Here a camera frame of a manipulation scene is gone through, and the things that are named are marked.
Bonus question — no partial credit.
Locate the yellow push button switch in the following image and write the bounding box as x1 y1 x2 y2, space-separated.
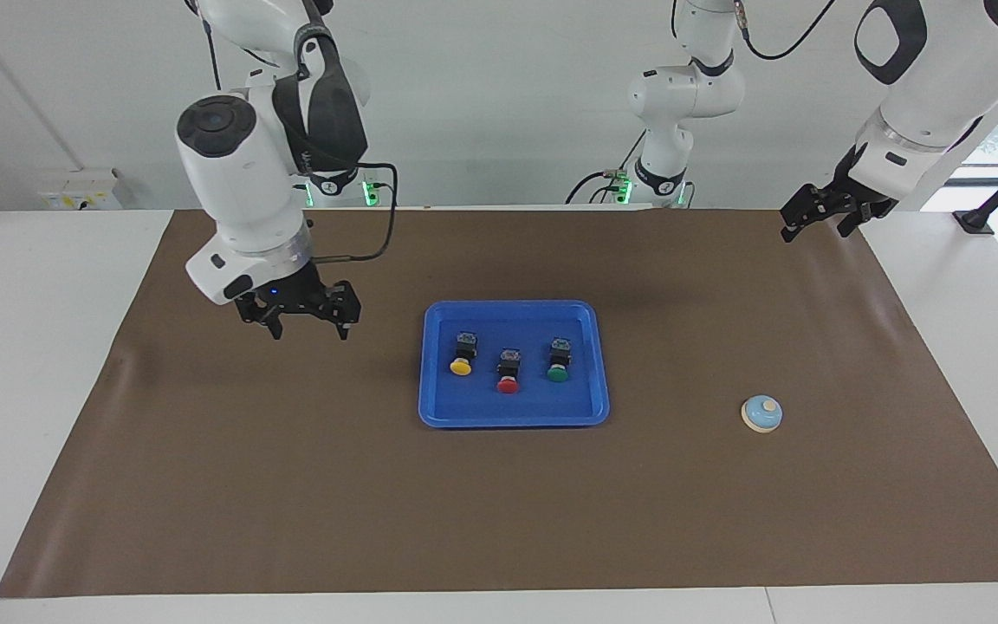
450 331 479 377

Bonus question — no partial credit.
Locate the red push button switch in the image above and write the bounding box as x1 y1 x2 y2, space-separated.
496 348 523 395

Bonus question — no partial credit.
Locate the blue plastic tray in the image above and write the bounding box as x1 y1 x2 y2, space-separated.
418 300 611 430

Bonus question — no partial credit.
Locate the light blue desk bell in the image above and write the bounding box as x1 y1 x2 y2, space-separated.
741 394 784 434

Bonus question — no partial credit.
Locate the brown table mat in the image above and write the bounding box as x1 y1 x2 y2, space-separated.
0 208 998 599

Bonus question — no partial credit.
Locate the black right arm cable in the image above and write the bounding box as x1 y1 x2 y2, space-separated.
291 160 399 263

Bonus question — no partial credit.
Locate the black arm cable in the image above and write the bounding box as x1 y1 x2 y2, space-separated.
731 0 838 62
291 160 399 263

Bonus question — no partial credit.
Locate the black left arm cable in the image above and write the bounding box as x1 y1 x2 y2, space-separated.
731 0 838 62

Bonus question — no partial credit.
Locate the black left base cable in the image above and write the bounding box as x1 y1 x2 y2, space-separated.
565 130 647 205

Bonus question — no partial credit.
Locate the white wall outlet box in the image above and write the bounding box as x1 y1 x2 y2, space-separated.
38 167 123 211

